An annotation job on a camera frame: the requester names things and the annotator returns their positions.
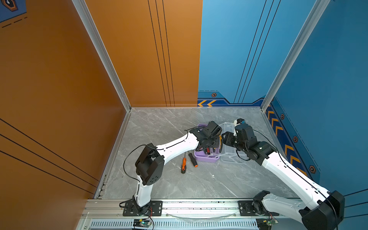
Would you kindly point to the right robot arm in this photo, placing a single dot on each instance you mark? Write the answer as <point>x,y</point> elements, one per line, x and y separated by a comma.
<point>319,208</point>

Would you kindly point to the yellow handled pliers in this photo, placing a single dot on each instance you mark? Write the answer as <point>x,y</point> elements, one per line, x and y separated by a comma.
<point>220,143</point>

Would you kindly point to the right aluminium corner post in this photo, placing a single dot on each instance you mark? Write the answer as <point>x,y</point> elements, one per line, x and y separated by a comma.
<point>309,25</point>

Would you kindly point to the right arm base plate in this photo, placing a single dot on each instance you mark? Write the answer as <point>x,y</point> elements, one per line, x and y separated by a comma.
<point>253,208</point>

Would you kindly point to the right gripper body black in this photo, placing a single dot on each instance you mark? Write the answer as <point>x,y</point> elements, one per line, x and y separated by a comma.
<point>231,140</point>

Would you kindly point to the right green circuit board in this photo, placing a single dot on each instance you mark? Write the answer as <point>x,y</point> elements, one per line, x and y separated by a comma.
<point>266,224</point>

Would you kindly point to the orange black screwdriver large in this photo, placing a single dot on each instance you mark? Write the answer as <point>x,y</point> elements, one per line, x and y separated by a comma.
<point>183,168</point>

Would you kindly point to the orange black screwdriver small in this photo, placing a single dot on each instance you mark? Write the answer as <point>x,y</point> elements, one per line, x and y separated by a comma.
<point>193,160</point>

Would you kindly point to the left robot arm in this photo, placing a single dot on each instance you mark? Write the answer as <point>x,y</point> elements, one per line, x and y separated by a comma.
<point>150,163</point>

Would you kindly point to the purple toolbox base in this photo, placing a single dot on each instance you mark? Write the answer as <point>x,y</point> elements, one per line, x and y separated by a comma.
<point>205,156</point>

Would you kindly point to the green circuit board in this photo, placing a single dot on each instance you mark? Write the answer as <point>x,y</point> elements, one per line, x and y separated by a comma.
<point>266,224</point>
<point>142,223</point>

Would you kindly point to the left green circuit board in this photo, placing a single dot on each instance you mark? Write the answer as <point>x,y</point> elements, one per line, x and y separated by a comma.
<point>142,223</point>

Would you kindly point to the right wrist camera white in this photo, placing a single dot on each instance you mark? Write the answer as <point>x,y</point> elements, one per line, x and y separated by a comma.
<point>238,122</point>

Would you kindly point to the clear toolbox lid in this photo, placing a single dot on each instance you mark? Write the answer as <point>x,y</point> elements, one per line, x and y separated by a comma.
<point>228,153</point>

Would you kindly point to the aluminium corner post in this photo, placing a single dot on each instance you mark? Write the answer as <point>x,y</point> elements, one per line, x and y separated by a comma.
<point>309,25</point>
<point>94,35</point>

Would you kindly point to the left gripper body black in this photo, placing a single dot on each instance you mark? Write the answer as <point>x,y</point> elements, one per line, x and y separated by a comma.
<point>213,142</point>

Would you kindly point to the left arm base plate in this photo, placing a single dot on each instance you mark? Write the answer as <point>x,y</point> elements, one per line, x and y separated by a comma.
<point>131,209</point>

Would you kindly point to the left aluminium corner post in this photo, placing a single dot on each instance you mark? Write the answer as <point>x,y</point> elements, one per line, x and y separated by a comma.
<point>94,35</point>

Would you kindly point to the aluminium front rail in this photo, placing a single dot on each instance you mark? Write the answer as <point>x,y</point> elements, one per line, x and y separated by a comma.
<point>216,208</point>

